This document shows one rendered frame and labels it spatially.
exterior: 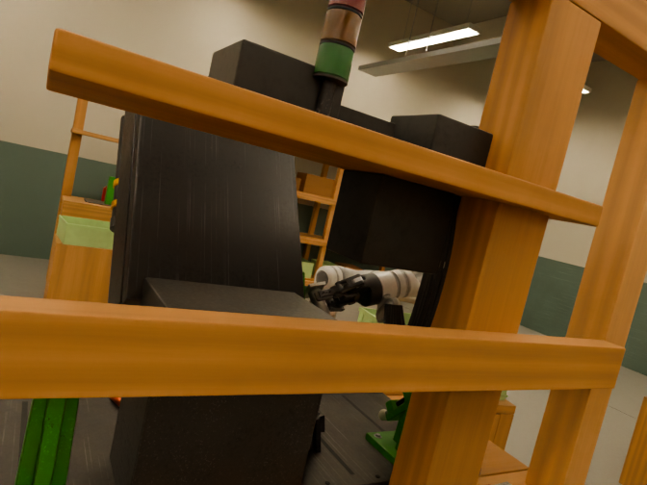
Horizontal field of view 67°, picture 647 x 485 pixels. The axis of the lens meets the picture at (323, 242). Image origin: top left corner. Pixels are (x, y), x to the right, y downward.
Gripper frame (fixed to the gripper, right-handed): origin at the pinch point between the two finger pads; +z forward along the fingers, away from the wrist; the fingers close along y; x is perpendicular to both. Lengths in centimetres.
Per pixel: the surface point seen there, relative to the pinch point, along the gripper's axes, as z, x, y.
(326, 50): 15, -10, 55
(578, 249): -685, -173, -379
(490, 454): -44, 41, -26
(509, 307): -21.0, 20.8, 26.2
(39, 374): 52, 19, 36
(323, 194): -283, -331, -386
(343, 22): 13, -12, 58
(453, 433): -9.0, 35.7, 10.4
